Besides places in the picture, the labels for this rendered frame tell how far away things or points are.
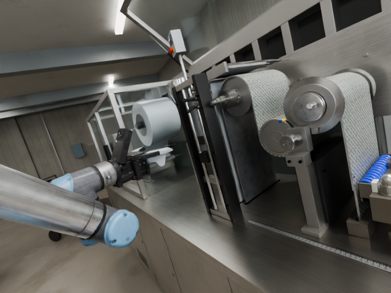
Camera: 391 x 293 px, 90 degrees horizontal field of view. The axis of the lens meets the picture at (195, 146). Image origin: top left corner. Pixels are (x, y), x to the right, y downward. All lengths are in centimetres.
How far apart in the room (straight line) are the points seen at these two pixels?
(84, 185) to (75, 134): 850
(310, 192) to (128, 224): 47
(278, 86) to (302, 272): 59
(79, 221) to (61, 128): 872
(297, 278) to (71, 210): 49
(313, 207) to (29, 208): 64
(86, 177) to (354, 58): 92
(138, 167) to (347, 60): 80
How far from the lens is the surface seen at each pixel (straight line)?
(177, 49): 101
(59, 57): 477
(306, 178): 62
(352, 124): 65
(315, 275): 58
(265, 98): 75
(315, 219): 68
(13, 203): 42
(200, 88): 68
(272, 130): 68
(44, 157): 922
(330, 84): 58
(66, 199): 44
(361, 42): 91
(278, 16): 104
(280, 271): 59
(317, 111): 57
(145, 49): 499
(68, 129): 909
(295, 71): 98
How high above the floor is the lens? 130
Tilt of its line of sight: 8 degrees down
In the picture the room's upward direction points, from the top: 16 degrees counter-clockwise
